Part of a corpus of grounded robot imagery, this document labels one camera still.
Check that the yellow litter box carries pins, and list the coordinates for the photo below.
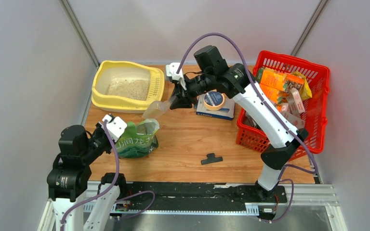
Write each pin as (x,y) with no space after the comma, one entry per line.
(126,87)

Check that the yellow snack bag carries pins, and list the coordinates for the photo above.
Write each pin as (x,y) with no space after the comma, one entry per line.
(305,91)

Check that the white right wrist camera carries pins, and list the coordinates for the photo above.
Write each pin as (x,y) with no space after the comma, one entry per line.
(174,74)

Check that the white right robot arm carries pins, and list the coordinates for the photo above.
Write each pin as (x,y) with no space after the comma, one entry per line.
(238,84)

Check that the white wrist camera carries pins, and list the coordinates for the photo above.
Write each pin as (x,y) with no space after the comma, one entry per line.
(174,74)
(115,126)

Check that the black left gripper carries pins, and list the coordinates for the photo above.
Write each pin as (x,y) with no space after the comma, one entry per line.
(99,128)

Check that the clear plastic scoop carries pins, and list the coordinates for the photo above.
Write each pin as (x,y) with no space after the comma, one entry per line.
(158,108)

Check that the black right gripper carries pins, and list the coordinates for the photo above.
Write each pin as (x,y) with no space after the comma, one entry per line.
(182,100)

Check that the aluminium frame rail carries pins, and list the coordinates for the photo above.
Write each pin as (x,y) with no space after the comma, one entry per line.
(297,194)

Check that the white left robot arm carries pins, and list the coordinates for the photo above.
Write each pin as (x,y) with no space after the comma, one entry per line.
(68,180)

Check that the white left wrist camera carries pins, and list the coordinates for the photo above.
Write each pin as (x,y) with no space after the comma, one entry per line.
(115,126)

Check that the green cat litter bag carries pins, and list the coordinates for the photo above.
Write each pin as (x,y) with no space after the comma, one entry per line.
(138,140)

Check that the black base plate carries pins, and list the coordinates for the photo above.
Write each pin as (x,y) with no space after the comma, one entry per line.
(180,196)

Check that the red plastic basket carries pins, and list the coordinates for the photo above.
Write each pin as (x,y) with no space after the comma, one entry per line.
(318,77)

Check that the orange green box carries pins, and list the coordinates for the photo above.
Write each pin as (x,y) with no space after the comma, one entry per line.
(276,85)

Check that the pink white box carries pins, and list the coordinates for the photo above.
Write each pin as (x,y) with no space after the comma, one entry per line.
(297,103)

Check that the blue white card package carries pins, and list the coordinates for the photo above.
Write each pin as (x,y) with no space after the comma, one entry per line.
(226,112)

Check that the black bag clip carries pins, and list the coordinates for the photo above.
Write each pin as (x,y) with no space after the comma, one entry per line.
(211,158)

